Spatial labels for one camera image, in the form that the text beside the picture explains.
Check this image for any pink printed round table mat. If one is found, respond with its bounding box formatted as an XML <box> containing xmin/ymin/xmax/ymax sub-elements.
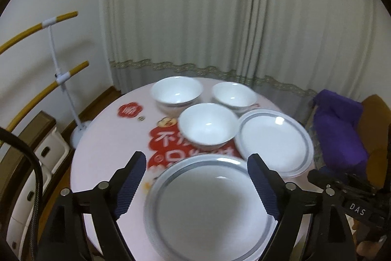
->
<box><xmin>69</xmin><ymin>77</ymin><xmax>315</xmax><ymax>261</ymax></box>

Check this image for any dark wooden cabinet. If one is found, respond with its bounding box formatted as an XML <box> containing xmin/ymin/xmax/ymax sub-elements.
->
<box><xmin>1</xmin><ymin>111</ymin><xmax>56</xmax><ymax>215</ymax></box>

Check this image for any upper yellow rack bar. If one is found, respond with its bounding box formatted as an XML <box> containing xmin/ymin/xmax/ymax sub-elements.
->
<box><xmin>0</xmin><ymin>11</ymin><xmax>78</xmax><ymax>54</ymax></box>

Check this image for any grey-rimmed white plate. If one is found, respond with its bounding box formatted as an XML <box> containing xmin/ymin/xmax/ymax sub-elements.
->
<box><xmin>235</xmin><ymin>109</ymin><xmax>314</xmax><ymax>178</ymax></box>
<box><xmin>144</xmin><ymin>154</ymin><xmax>276</xmax><ymax>260</ymax></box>

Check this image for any brown wooden chair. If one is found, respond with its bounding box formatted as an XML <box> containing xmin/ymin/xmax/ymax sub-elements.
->
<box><xmin>357</xmin><ymin>95</ymin><xmax>390</xmax><ymax>189</ymax></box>

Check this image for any black cable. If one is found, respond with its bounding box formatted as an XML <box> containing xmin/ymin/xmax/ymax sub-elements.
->
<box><xmin>0</xmin><ymin>126</ymin><xmax>44</xmax><ymax>261</ymax></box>

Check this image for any purple cloth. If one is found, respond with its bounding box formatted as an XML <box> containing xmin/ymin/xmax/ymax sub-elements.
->
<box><xmin>314</xmin><ymin>90</ymin><xmax>369</xmax><ymax>177</ymax></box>

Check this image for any white pleated curtain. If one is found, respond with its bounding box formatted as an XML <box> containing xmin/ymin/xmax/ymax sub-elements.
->
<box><xmin>99</xmin><ymin>0</ymin><xmax>375</xmax><ymax>109</ymax></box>

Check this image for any white rack stand with base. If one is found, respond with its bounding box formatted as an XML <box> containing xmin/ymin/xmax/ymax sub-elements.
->
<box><xmin>42</xmin><ymin>12</ymin><xmax>91</xmax><ymax>149</ymax></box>

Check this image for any white bowl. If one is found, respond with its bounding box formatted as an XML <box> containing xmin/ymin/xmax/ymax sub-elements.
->
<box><xmin>151</xmin><ymin>76</ymin><xmax>204</xmax><ymax>113</ymax></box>
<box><xmin>178</xmin><ymin>103</ymin><xmax>239</xmax><ymax>150</ymax></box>
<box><xmin>212</xmin><ymin>82</ymin><xmax>257</xmax><ymax>113</ymax></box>

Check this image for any white storage drawer unit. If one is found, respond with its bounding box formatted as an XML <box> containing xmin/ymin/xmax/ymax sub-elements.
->
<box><xmin>1</xmin><ymin>126</ymin><xmax>70</xmax><ymax>260</ymax></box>

